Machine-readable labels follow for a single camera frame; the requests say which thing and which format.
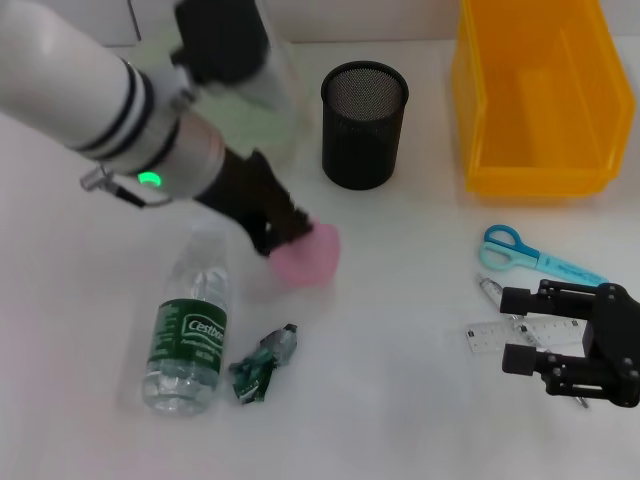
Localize green glass fruit plate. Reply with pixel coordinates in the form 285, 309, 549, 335
134, 39, 306, 166

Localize green plastic wrapper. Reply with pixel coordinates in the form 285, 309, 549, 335
228, 323, 300, 405

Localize yellow plastic bin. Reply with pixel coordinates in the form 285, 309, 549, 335
452, 0, 637, 196

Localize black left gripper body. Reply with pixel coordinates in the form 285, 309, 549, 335
193, 148, 302, 257

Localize pink peach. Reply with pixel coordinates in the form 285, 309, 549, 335
269, 223, 344, 290

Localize clear plastic ruler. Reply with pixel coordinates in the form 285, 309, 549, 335
467, 319, 589, 355

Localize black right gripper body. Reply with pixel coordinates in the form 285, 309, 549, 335
579, 282, 640, 409

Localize blue scissors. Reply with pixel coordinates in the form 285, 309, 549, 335
478, 224, 610, 289

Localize clear water bottle green label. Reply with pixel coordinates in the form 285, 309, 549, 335
141, 219, 234, 416

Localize silver ballpoint pen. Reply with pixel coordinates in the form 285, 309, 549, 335
477, 273, 591, 409

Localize black mesh pen holder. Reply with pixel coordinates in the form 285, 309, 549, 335
320, 60, 410, 191

